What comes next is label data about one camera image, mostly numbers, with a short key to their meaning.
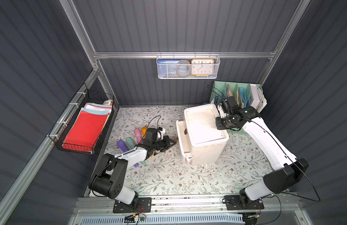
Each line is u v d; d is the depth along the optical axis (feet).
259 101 2.89
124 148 3.06
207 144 2.30
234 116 1.72
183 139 2.81
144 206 2.39
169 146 2.55
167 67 2.74
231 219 2.31
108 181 1.46
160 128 2.82
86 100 2.65
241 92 3.13
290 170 1.32
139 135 3.17
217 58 2.92
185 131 2.66
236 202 2.37
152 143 2.36
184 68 2.97
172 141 2.75
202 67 2.89
